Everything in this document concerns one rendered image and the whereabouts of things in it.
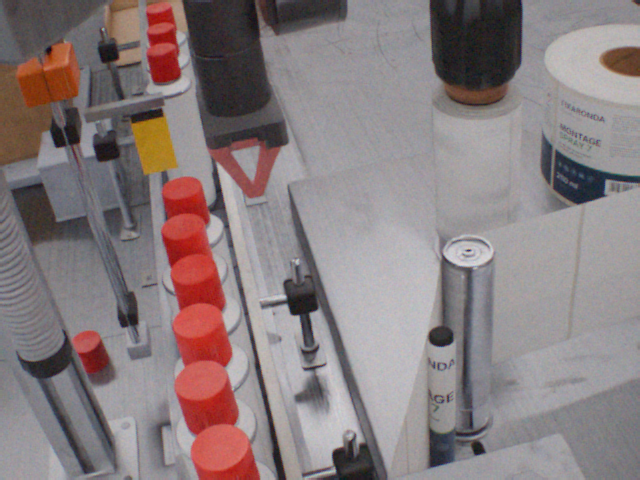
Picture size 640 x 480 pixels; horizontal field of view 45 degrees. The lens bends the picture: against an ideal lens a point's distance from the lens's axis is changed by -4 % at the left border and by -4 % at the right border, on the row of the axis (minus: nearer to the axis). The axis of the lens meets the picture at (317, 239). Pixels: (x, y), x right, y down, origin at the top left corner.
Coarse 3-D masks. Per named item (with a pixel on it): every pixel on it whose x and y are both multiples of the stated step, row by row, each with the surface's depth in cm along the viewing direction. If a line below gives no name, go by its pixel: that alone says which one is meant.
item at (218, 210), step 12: (192, 60) 131; (216, 168) 103; (168, 180) 103; (216, 180) 101; (216, 192) 99; (216, 204) 97; (216, 216) 95; (228, 228) 93; (228, 240) 91; (240, 276) 86; (240, 288) 84; (252, 336) 79; (252, 348) 77; (264, 384) 73; (264, 396) 72; (276, 444) 68; (276, 456) 67; (276, 468) 66
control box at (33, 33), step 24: (0, 0) 34; (24, 0) 35; (48, 0) 36; (72, 0) 38; (96, 0) 39; (0, 24) 34; (24, 24) 35; (48, 24) 37; (72, 24) 38; (0, 48) 35; (24, 48) 35
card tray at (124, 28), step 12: (120, 0) 167; (132, 0) 167; (156, 0) 168; (168, 0) 169; (180, 0) 168; (108, 12) 162; (120, 12) 167; (132, 12) 166; (180, 12) 162; (108, 24) 157; (120, 24) 161; (132, 24) 160; (180, 24) 157; (120, 36) 156; (132, 36) 155; (120, 60) 146; (132, 60) 146
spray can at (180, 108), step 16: (160, 48) 86; (160, 64) 85; (176, 64) 86; (160, 80) 86; (176, 80) 87; (176, 96) 86; (192, 96) 88; (176, 112) 88; (192, 112) 89; (176, 128) 89; (192, 128) 90; (176, 144) 90; (192, 144) 91; (192, 160) 92; (208, 160) 95; (176, 176) 93; (192, 176) 93; (208, 176) 95; (208, 192) 95; (208, 208) 96
